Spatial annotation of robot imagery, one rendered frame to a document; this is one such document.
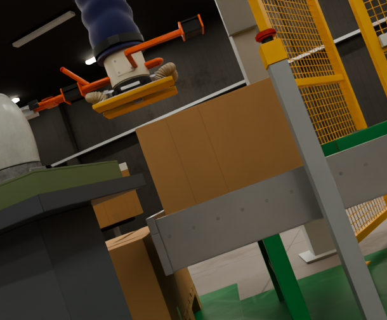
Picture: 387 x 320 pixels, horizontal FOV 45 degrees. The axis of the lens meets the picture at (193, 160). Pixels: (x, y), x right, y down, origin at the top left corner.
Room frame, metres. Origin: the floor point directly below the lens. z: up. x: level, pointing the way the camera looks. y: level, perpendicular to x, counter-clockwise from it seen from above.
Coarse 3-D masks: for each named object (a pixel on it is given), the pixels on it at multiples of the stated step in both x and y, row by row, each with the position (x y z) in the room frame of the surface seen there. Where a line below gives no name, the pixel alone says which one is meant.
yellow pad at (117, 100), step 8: (144, 80) 1.90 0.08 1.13; (160, 80) 1.85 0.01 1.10; (168, 80) 1.85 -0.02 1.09; (136, 88) 1.85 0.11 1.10; (144, 88) 1.85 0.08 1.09; (152, 88) 1.87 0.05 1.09; (160, 88) 1.92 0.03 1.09; (120, 96) 1.85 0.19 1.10; (128, 96) 1.85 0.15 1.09; (136, 96) 1.90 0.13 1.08; (96, 104) 1.85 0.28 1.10; (104, 104) 1.85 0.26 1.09; (112, 104) 1.88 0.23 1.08; (120, 104) 1.93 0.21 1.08
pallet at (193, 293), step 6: (192, 288) 2.68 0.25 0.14; (192, 294) 2.60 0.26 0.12; (192, 300) 2.51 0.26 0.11; (198, 300) 2.73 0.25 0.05; (192, 306) 2.71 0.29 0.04; (198, 306) 2.71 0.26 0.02; (186, 312) 2.18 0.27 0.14; (192, 312) 2.36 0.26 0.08; (186, 318) 2.13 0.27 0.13; (192, 318) 2.30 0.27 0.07
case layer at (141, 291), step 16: (112, 240) 2.60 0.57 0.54; (128, 240) 2.01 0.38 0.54; (144, 240) 1.83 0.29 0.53; (112, 256) 1.82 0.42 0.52; (128, 256) 1.82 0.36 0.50; (144, 256) 1.81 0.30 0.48; (128, 272) 1.82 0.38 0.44; (144, 272) 1.81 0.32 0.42; (160, 272) 1.92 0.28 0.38; (176, 272) 2.33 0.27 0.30; (128, 288) 1.82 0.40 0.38; (144, 288) 1.82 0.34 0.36; (160, 288) 1.81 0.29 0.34; (176, 288) 2.17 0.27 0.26; (128, 304) 1.82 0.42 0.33; (144, 304) 1.82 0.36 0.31; (160, 304) 1.81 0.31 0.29; (176, 304) 2.03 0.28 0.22
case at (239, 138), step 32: (224, 96) 1.79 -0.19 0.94; (256, 96) 1.77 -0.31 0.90; (160, 128) 1.81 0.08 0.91; (192, 128) 1.80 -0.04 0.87; (224, 128) 1.79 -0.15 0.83; (256, 128) 1.78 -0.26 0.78; (288, 128) 1.77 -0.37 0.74; (160, 160) 1.82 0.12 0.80; (192, 160) 1.81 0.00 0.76; (224, 160) 1.79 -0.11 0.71; (256, 160) 1.78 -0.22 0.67; (288, 160) 1.77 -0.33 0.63; (160, 192) 1.82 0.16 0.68; (192, 192) 1.81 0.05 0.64; (224, 192) 1.80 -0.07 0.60
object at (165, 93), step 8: (168, 88) 2.04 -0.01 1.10; (152, 96) 2.04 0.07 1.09; (160, 96) 2.05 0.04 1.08; (168, 96) 2.12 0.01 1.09; (128, 104) 2.04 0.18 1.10; (136, 104) 2.05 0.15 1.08; (144, 104) 2.10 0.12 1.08; (104, 112) 2.04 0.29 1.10; (112, 112) 2.04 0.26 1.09; (120, 112) 2.08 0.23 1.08
